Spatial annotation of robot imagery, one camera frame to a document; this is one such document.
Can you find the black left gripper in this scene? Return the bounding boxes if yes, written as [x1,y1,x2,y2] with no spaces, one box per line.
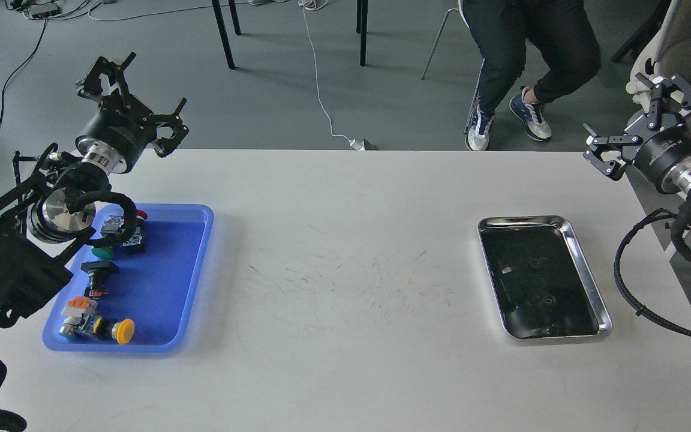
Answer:
[75,52,190,174]

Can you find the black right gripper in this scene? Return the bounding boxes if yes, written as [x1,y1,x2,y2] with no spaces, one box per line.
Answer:
[583,72,691,195]

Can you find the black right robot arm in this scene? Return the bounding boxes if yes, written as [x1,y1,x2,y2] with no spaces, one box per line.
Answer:
[584,73,691,263]

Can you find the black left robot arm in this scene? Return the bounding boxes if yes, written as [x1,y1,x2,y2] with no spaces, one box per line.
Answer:
[0,53,189,431]

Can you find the white office chair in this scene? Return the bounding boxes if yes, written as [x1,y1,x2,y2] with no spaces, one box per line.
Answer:
[626,0,691,115]

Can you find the seated person legs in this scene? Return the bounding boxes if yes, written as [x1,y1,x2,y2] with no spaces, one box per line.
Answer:
[459,0,602,152]

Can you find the blue plastic tray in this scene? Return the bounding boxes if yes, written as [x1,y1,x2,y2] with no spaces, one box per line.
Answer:
[42,204,214,355]

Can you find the silver metal tray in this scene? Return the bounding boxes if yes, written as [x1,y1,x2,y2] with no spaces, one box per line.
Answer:
[477,215,612,344]

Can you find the orange white connector block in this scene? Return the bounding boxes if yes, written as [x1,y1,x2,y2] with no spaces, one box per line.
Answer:
[59,296,98,339]

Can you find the metal chair leg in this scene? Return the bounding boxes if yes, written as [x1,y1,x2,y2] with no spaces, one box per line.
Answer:
[420,7,459,81]

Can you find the black table legs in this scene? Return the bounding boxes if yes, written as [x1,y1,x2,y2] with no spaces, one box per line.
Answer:
[211,0,369,70]

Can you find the green push button switch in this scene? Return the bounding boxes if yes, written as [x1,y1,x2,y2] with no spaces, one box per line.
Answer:
[91,215,125,261]

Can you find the red push button switch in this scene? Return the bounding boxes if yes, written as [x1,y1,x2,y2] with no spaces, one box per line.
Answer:
[120,210,148,255]

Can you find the black floor cable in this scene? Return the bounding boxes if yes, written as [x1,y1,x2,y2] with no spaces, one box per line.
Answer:
[0,0,244,169]

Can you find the black switch part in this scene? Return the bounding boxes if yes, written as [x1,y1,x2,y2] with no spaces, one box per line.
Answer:
[80,260,119,299]

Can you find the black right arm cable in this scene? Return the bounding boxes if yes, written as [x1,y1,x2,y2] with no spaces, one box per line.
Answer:
[614,208,691,349]

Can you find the white cable with charger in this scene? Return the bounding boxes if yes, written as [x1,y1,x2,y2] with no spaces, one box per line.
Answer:
[301,0,377,151]

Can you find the yellow push button switch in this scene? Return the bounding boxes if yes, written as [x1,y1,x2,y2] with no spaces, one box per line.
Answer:
[75,315,136,345]

